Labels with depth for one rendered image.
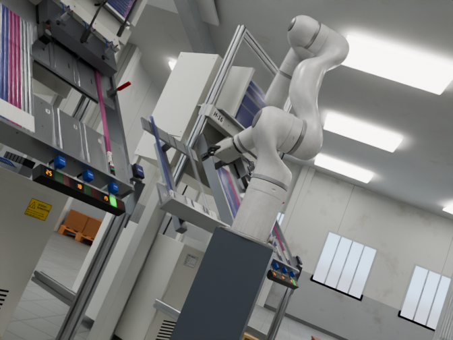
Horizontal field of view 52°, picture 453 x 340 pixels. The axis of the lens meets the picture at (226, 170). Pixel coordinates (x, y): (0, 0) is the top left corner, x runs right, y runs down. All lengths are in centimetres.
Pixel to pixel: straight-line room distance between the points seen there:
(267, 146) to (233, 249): 33
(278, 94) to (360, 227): 949
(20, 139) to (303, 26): 96
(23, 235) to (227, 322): 84
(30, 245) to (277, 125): 100
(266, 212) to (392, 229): 999
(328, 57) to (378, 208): 980
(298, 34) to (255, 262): 78
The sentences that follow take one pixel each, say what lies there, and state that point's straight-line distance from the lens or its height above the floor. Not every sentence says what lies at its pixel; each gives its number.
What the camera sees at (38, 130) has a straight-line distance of 144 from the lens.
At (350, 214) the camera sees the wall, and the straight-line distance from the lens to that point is 1120.
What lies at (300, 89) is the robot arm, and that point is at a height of 121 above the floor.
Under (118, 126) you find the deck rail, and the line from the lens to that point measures 180.
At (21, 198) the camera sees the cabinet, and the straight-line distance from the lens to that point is 177.
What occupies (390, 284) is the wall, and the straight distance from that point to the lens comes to 1122.
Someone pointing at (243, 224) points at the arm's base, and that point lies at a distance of 138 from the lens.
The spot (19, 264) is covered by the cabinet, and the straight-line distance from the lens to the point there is 185.
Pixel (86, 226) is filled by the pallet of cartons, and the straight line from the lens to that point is 793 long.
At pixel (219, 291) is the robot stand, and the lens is 134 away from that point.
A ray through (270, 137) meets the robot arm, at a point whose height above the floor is 101.
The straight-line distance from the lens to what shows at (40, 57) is 169.
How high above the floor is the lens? 62
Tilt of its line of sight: 10 degrees up
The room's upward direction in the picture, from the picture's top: 23 degrees clockwise
